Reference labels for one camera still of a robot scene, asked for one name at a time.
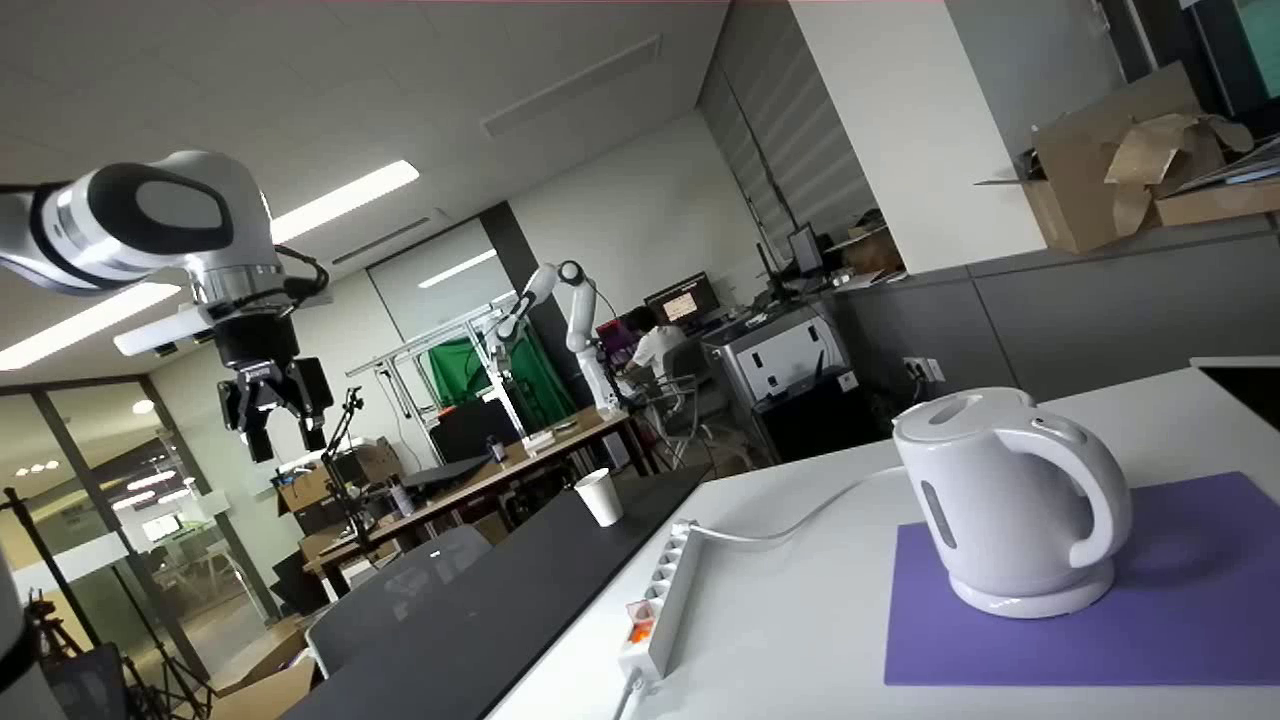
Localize green cloth screen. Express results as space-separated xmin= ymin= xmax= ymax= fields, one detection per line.
xmin=418 ymin=333 xmax=575 ymax=430

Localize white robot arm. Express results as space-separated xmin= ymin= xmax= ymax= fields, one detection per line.
xmin=0 ymin=148 xmax=332 ymax=465

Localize white paper cup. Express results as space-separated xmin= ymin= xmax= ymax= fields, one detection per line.
xmin=575 ymin=469 xmax=622 ymax=527

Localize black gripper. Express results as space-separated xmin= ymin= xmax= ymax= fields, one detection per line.
xmin=211 ymin=315 xmax=332 ymax=465

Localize white power strip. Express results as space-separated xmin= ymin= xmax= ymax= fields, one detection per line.
xmin=621 ymin=522 xmax=702 ymax=679

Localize purple mat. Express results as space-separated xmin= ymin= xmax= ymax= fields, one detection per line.
xmin=885 ymin=472 xmax=1280 ymax=689

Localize white cabinet with slots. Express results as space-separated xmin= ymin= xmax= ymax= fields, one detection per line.
xmin=725 ymin=307 xmax=854 ymax=411

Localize white kettle power cord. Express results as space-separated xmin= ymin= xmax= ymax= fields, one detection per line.
xmin=673 ymin=465 xmax=911 ymax=551

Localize cardboard boxes on partition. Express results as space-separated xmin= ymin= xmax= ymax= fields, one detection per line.
xmin=995 ymin=63 xmax=1280 ymax=256

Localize white electric kettle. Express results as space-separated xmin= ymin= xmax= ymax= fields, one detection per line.
xmin=891 ymin=388 xmax=1131 ymax=622

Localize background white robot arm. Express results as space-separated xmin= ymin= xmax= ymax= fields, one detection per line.
xmin=493 ymin=261 xmax=622 ymax=417

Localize seated person in white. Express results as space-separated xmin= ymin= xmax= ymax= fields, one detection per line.
xmin=622 ymin=307 xmax=683 ymax=391

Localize wooden background desk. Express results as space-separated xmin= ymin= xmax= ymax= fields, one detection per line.
xmin=302 ymin=408 xmax=657 ymax=588

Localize black tripod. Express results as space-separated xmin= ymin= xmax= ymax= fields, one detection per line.
xmin=0 ymin=489 xmax=211 ymax=720

